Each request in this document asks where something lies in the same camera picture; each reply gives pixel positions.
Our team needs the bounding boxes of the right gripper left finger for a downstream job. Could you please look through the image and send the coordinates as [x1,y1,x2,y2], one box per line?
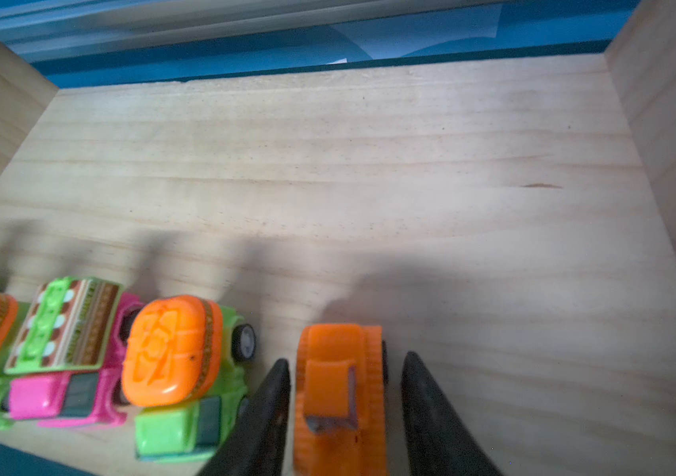
[198,358,292,476]

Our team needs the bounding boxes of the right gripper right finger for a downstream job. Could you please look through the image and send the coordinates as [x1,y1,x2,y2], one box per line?
[401,351,501,475]

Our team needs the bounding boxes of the small orange toy car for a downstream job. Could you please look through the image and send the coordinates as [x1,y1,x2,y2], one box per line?
[292,323,389,475]

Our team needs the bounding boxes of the magenta green toy truck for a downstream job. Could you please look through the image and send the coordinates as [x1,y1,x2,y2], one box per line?
[5,276,144,428]

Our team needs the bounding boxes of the wooden shelf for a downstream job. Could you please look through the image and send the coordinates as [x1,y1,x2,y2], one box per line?
[0,1,676,475]

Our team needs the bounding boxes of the aluminium frame rail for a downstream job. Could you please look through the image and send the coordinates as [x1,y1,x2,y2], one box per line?
[0,0,518,63]

